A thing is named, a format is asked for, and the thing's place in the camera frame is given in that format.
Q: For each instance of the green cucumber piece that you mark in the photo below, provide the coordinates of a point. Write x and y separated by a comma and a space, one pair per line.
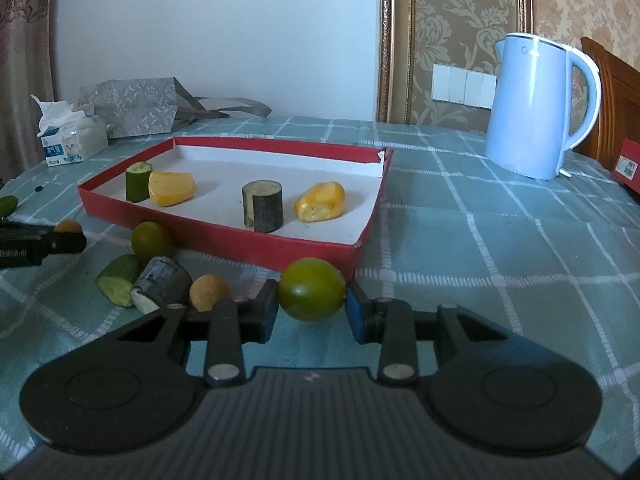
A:
138, 182
120, 280

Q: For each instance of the light blue electric kettle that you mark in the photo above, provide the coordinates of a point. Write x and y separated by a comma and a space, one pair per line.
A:
530, 110

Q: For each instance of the red cardboard box tray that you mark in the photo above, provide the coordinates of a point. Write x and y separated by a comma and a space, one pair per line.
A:
225, 175

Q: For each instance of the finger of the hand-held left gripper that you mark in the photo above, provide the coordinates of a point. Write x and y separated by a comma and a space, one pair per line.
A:
67, 244

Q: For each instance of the gold wall frame trim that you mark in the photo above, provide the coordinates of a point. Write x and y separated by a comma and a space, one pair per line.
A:
386, 50

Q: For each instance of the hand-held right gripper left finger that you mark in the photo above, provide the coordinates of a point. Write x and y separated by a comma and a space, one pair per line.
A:
264, 315

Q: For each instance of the yellow fruit chunk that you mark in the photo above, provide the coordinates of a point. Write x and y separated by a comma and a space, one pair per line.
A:
171, 188
320, 202

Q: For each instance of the green checked bedsheet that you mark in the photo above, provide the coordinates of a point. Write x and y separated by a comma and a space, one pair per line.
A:
475, 260

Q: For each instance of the brown wooden headboard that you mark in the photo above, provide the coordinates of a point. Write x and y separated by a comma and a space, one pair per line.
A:
617, 105

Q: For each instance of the small green vegetable piece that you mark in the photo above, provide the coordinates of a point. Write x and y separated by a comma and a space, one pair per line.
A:
7, 205

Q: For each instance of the beige patterned curtain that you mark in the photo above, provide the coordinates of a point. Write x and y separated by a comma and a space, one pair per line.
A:
25, 60

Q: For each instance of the grey patterned paper bag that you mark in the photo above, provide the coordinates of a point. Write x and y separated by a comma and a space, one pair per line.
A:
135, 107

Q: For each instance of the green tomato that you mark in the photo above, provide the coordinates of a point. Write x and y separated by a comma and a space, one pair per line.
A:
151, 240
311, 292

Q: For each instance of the red box with label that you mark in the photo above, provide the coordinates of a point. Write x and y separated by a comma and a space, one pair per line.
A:
627, 167

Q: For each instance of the dark eggplant piece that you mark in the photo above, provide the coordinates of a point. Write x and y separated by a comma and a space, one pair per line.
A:
263, 207
162, 280

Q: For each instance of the small brown longan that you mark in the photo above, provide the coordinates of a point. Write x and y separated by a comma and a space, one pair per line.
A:
210, 293
68, 226

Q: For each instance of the white wall switch panel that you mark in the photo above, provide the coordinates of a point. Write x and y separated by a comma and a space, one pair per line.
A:
462, 85

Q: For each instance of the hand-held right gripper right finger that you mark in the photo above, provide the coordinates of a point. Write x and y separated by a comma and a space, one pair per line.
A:
355, 315

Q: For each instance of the white tissue pack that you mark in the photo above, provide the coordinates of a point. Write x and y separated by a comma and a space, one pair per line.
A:
70, 142

